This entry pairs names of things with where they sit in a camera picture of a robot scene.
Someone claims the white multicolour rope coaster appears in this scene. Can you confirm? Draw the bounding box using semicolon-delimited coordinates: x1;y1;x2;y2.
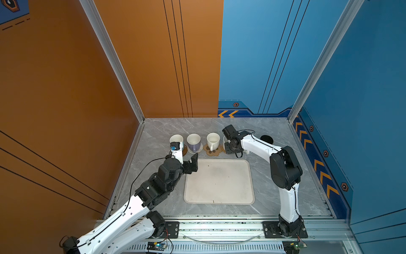
188;144;204;154

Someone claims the scratched brown wooden round coaster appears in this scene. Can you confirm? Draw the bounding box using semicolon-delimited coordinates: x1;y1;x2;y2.
182;147;188;156

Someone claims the white mug purple handle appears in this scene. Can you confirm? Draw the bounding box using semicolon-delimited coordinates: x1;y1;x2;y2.
187;133;201;151

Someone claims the cork paw print coaster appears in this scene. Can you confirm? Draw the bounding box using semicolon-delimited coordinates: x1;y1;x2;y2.
203;145;223;157

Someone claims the plain white mug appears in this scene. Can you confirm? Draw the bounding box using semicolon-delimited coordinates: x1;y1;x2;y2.
206;132;221;152

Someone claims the white mug blue handle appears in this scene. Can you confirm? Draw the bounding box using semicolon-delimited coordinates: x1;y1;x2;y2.
169;134;184;150

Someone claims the black mug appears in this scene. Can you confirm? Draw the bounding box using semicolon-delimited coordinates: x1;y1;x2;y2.
260;135;274;145

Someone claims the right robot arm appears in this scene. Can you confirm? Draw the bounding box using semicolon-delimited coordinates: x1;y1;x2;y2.
222;125;304;238

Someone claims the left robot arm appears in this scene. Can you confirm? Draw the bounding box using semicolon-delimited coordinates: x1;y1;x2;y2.
59;153;198;254

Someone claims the white serving tray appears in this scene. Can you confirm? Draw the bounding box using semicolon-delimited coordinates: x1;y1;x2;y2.
184;159;255;205

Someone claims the left green circuit board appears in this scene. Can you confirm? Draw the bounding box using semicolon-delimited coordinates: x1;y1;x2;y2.
146;242;168;254

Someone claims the right circuit board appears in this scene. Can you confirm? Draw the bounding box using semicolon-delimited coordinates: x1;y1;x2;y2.
282;241;307;254

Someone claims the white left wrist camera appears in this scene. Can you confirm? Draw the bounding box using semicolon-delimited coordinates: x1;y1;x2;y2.
170;142;184;164

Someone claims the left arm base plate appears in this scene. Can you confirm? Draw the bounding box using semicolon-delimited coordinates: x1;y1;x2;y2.
150;221;180;240

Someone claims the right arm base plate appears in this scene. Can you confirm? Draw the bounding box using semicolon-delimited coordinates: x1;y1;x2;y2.
262;219;308;239

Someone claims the aluminium front rail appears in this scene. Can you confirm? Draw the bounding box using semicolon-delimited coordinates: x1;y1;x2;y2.
83;218;364;254

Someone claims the aluminium corner post left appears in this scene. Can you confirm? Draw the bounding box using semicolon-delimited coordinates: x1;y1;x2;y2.
79;0;145;124

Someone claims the aluminium corner post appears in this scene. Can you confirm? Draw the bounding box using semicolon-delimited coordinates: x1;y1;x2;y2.
79;0;145;124
287;0;364;124

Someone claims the aluminium corner post right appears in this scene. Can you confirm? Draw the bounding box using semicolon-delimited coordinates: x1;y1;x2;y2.
287;0;364;124

